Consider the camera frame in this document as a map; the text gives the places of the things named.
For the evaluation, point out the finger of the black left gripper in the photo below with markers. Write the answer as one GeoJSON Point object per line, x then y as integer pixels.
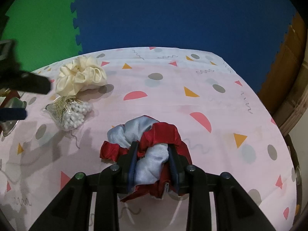
{"type": "Point", "coordinates": [12, 114]}
{"type": "Point", "coordinates": [25, 81]}

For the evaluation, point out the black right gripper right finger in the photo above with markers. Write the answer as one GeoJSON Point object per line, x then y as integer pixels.
{"type": "Point", "coordinates": [177, 165]}

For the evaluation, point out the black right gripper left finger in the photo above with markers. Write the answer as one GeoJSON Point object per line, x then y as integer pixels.
{"type": "Point", "coordinates": [127, 165]}

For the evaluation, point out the red and silver satin scrunchie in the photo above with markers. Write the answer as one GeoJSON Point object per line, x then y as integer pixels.
{"type": "Point", "coordinates": [152, 175]}

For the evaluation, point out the bag of cotton swabs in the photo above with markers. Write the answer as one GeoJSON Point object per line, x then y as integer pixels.
{"type": "Point", "coordinates": [68, 112]}

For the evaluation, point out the stainless steel bowl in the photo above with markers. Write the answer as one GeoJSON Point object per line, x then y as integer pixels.
{"type": "Point", "coordinates": [8, 126]}

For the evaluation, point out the red gold tin box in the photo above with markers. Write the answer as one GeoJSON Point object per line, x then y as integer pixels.
{"type": "Point", "coordinates": [7, 95]}

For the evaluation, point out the pink patterned tablecloth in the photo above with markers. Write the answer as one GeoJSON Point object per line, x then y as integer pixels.
{"type": "Point", "coordinates": [222, 121]}

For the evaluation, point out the cream satin scrunchie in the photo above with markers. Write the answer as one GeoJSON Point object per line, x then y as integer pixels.
{"type": "Point", "coordinates": [82, 73]}

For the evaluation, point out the green foam mat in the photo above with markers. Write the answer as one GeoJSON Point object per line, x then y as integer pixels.
{"type": "Point", "coordinates": [43, 30]}

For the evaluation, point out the brown wooden furniture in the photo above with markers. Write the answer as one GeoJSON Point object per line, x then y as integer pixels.
{"type": "Point", "coordinates": [284, 92]}

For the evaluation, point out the blue foam mat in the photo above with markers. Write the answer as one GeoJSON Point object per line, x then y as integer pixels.
{"type": "Point", "coordinates": [246, 33]}

